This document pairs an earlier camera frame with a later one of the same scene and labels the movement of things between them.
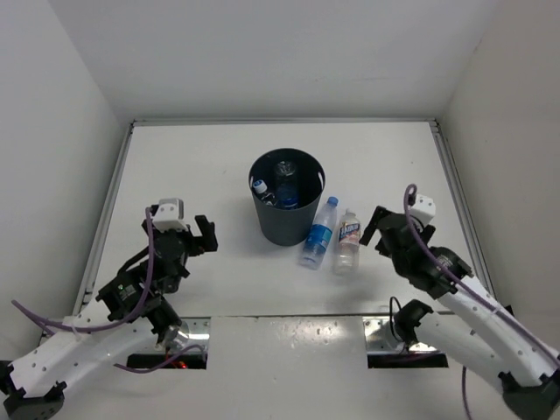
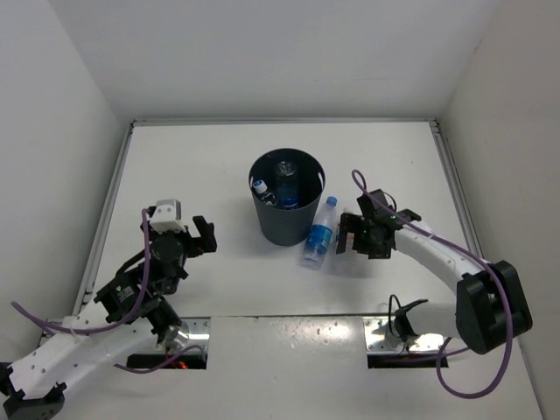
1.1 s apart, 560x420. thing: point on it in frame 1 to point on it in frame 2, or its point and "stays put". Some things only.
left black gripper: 206,242 stays put
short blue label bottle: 287,192 stays put
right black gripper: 369,229 to 353,223
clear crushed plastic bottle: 261,187 stays put
